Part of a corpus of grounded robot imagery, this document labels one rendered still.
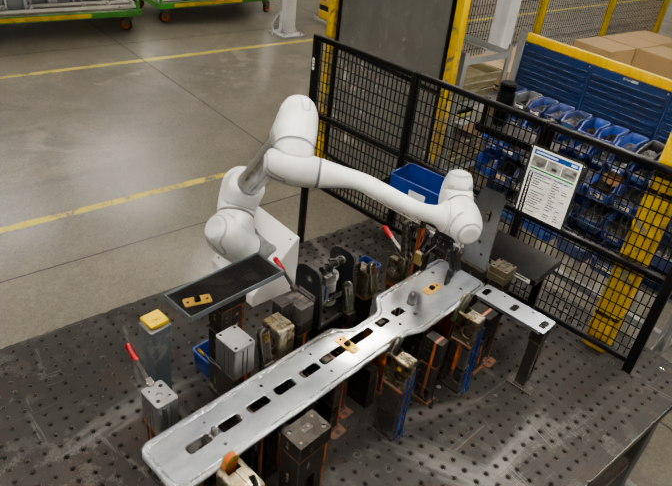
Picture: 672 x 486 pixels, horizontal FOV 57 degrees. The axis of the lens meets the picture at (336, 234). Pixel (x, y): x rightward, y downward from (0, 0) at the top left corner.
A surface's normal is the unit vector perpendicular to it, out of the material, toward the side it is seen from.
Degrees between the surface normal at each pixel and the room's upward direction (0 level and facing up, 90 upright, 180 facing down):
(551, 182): 90
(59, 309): 0
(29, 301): 0
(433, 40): 91
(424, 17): 91
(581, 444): 0
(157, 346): 90
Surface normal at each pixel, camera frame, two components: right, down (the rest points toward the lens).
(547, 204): -0.69, 0.33
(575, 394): 0.11, -0.84
